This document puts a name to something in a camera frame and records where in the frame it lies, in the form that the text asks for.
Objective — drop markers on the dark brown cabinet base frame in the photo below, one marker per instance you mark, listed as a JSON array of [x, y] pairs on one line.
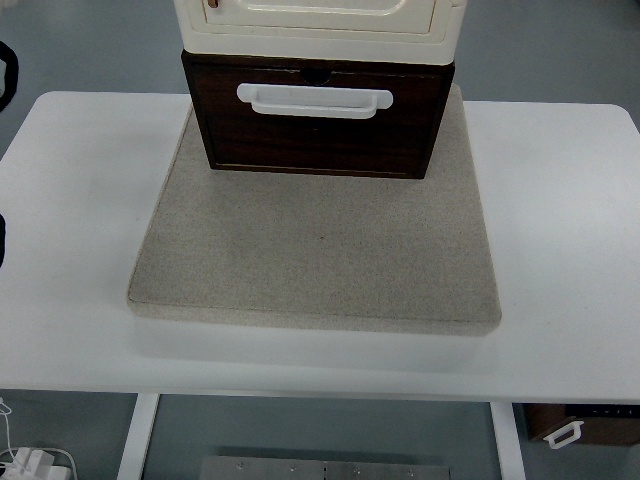
[[240, 62]]

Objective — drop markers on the grey metal plate with screws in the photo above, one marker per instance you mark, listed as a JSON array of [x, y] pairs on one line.
[[325, 470]]

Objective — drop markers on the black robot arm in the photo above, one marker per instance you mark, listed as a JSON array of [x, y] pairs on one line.
[[13, 65]]

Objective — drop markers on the beige fabric mat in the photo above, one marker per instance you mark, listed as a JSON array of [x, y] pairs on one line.
[[320, 260]]

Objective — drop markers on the white table leg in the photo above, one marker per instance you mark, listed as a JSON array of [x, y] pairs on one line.
[[137, 435], [507, 440]]

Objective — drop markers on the white power adapter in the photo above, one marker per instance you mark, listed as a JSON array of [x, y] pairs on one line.
[[30, 462]]

